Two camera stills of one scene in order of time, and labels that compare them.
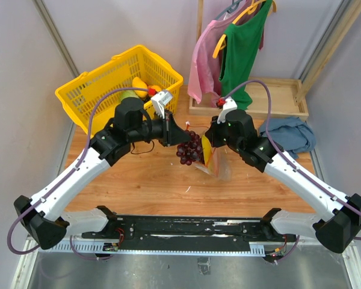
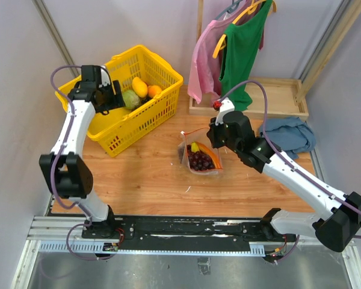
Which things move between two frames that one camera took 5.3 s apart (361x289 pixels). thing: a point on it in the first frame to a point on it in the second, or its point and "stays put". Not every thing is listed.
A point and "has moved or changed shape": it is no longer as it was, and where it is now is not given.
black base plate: x=188 y=232 stays put
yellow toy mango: x=138 y=83 stays put
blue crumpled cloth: x=292 y=134 stays put
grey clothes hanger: x=230 y=10 stays put
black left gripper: x=172 y=133 to x=117 y=102
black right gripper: x=212 y=132 stays put
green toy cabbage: x=127 y=93 stays put
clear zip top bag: x=216 y=160 has moved or changed shape
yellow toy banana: x=207 y=149 to x=194 y=147
